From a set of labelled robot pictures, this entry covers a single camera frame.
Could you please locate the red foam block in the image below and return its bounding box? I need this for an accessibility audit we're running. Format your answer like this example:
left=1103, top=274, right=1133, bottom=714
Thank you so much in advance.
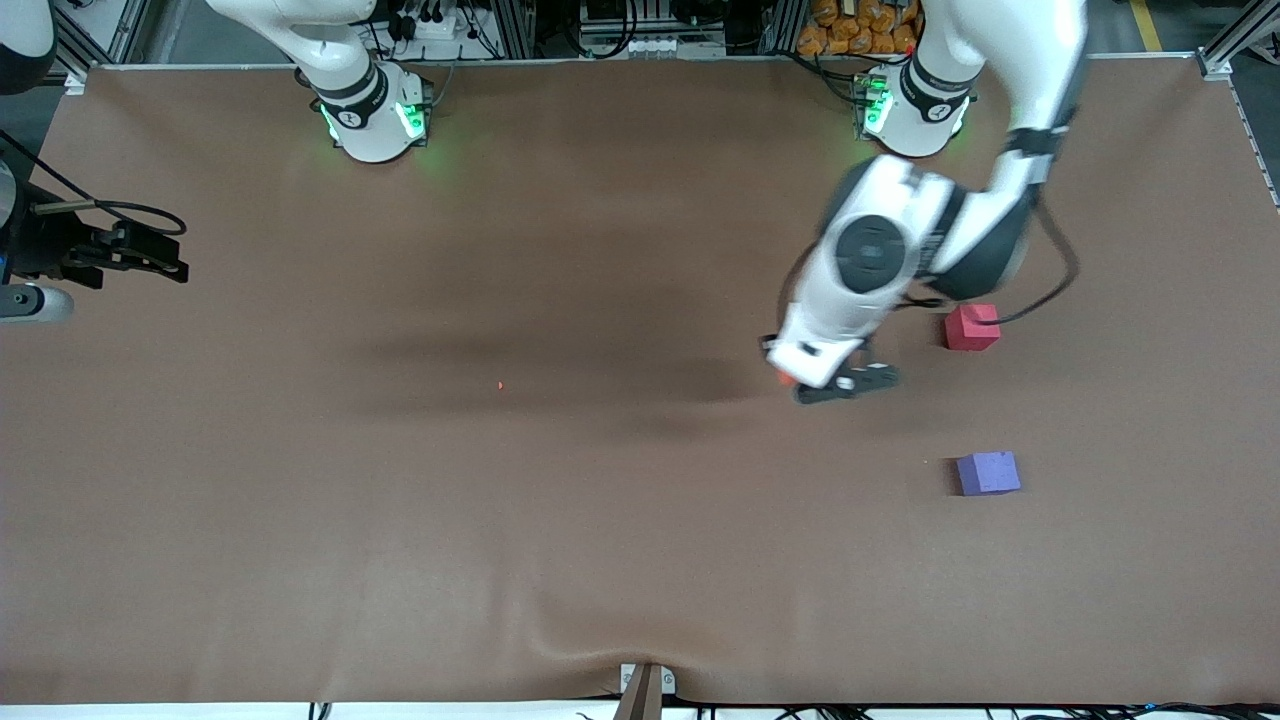
left=944, top=304, right=1002, bottom=352

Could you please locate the purple foam block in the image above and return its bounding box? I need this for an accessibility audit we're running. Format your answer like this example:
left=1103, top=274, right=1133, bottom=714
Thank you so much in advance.
left=956, top=451, right=1023, bottom=497

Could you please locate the brown table cover sheet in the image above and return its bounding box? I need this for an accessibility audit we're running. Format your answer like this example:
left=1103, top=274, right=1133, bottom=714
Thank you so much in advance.
left=0, top=58, right=1280, bottom=707

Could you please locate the pile of orange bags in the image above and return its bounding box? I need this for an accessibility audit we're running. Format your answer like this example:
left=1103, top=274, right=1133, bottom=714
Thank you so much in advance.
left=797, top=0, right=919, bottom=58

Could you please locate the white power strip with plugs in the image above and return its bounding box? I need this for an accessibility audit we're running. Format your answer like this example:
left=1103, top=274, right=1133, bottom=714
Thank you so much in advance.
left=393, top=0, right=473, bottom=43

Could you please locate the brown wedge bar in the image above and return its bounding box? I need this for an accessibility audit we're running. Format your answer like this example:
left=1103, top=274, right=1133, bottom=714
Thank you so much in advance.
left=612, top=665, right=664, bottom=720

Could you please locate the aluminium frame profile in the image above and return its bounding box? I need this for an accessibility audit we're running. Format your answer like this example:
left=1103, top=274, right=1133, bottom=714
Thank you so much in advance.
left=50, top=0, right=93, bottom=93
left=1196, top=0, right=1280, bottom=81

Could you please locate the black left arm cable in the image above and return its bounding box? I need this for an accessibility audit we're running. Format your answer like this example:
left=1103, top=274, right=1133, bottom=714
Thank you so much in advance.
left=895, top=195, right=1083, bottom=327

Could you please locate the metal clamp bracket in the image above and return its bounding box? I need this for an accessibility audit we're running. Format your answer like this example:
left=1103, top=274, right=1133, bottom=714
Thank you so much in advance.
left=619, top=663, right=677, bottom=696

